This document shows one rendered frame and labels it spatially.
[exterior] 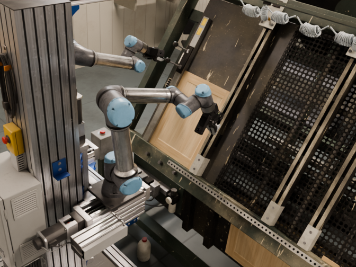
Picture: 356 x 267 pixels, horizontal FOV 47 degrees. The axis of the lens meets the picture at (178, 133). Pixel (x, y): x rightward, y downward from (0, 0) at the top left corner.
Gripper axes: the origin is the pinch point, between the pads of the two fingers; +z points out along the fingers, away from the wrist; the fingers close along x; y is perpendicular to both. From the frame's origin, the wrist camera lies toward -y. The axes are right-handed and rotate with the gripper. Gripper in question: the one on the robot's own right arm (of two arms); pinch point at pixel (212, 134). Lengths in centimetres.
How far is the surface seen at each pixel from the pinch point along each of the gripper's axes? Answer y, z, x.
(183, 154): -5, 39, 31
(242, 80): 43.2, 4.5, 13.7
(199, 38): 58, 1, 61
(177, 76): 32, 15, 64
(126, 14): 180, 167, 368
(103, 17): 142, 146, 368
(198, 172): -10.8, 37.2, 12.1
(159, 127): 1, 36, 59
